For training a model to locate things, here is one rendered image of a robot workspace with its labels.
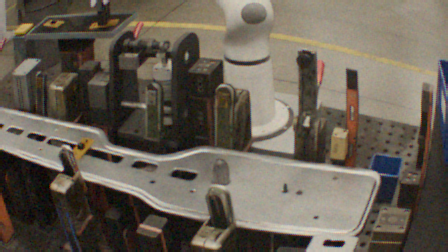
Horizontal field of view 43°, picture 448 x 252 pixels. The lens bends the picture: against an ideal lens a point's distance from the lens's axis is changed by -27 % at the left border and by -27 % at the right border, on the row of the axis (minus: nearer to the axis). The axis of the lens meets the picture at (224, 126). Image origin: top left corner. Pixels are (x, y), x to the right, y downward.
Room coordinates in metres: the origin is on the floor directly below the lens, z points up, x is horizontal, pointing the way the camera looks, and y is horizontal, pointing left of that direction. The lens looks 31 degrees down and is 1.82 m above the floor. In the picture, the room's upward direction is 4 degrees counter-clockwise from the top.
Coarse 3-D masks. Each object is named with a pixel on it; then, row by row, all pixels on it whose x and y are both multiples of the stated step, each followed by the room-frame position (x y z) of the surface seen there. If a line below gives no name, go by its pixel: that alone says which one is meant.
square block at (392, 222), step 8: (384, 208) 0.93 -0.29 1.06; (392, 208) 0.92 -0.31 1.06; (384, 216) 0.90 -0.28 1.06; (392, 216) 0.90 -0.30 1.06; (400, 216) 0.89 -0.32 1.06; (408, 216) 0.88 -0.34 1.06; (376, 224) 0.88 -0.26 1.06; (384, 224) 0.88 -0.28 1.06; (392, 224) 0.87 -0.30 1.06; (400, 224) 0.86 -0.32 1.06; (376, 232) 0.86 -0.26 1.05; (384, 232) 0.86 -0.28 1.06; (392, 232) 0.85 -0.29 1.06; (400, 232) 0.84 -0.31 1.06; (376, 240) 0.86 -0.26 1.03; (384, 240) 0.85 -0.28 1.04; (392, 240) 0.85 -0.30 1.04; (400, 240) 0.84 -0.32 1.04; (368, 248) 0.87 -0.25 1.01; (376, 248) 0.86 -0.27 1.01; (384, 248) 0.85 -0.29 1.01; (392, 248) 0.84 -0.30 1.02; (400, 248) 0.84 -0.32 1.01
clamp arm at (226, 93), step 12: (228, 84) 1.34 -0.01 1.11; (216, 96) 1.33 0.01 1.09; (228, 96) 1.32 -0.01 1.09; (216, 108) 1.33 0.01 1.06; (228, 108) 1.32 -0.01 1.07; (216, 120) 1.32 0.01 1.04; (228, 120) 1.31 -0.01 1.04; (216, 132) 1.32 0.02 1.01; (228, 132) 1.31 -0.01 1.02; (216, 144) 1.31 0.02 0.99; (228, 144) 1.30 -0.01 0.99
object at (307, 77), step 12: (300, 48) 1.27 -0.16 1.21; (300, 60) 1.23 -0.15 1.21; (312, 60) 1.25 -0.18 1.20; (300, 72) 1.25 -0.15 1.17; (312, 72) 1.24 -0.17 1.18; (300, 84) 1.25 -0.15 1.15; (312, 84) 1.24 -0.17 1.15; (300, 96) 1.25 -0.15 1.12; (312, 96) 1.24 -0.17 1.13; (300, 108) 1.24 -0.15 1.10; (312, 108) 1.23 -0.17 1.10; (300, 120) 1.24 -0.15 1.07; (312, 120) 1.23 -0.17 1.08; (300, 132) 1.24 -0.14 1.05; (312, 132) 1.23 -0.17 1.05
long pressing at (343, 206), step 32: (32, 128) 1.42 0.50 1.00; (64, 128) 1.40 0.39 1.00; (96, 128) 1.38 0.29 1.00; (32, 160) 1.27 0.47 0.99; (96, 160) 1.26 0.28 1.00; (128, 160) 1.25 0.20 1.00; (160, 160) 1.25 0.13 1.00; (192, 160) 1.24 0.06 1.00; (256, 160) 1.23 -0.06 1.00; (288, 160) 1.21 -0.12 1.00; (128, 192) 1.15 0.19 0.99; (160, 192) 1.14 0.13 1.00; (192, 192) 1.13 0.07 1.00; (256, 192) 1.12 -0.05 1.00; (288, 192) 1.11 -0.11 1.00; (320, 192) 1.10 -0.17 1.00; (352, 192) 1.08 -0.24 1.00; (256, 224) 1.02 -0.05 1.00; (288, 224) 1.01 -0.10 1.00; (320, 224) 0.99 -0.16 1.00; (352, 224) 0.97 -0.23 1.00
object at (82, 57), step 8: (64, 40) 1.68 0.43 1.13; (72, 40) 1.66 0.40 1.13; (80, 40) 1.65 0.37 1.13; (88, 40) 1.68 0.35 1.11; (64, 48) 1.68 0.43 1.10; (72, 48) 1.66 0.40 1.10; (80, 48) 1.65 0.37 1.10; (88, 48) 1.69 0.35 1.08; (64, 56) 1.68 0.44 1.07; (72, 56) 1.67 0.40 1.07; (80, 56) 1.65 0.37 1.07; (88, 56) 1.69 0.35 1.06; (64, 64) 1.68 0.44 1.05; (72, 64) 1.67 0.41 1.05; (80, 64) 1.66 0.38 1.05; (64, 72) 1.68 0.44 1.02; (72, 72) 1.67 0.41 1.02; (80, 88) 1.66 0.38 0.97; (80, 96) 1.66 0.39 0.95
